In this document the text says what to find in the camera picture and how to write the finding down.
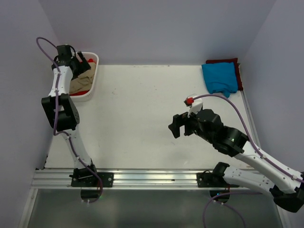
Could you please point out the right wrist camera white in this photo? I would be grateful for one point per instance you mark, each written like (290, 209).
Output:
(195, 105)

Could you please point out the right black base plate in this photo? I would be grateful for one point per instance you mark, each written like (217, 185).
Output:
(207, 179)

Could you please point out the white plastic laundry basket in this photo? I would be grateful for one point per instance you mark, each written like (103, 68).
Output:
(82, 88)

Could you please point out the beige polo shirt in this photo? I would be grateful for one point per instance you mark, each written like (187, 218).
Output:
(82, 82)

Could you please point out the folded dark red t shirt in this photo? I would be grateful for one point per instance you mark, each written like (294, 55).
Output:
(236, 66)

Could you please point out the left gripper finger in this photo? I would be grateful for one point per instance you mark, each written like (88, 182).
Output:
(84, 66)
(80, 56)

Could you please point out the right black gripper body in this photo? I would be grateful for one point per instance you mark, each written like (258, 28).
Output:
(191, 126)

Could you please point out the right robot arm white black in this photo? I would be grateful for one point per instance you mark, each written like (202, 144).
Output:
(285, 185)

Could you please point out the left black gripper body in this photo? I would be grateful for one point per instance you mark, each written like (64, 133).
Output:
(78, 66)

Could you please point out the red t shirt in basket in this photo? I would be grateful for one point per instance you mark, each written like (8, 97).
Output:
(83, 93)

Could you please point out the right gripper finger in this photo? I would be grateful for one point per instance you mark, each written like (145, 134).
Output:
(180, 118)
(175, 130)

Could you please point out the folded blue t shirt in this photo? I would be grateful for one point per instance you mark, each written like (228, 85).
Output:
(220, 78)

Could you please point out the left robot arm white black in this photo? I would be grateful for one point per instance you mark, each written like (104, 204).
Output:
(63, 115)

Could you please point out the aluminium mounting rail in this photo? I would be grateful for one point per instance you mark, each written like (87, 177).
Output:
(128, 179)

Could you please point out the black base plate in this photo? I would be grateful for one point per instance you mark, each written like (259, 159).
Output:
(85, 178)
(207, 179)

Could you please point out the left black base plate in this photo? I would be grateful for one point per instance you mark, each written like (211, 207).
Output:
(85, 178)

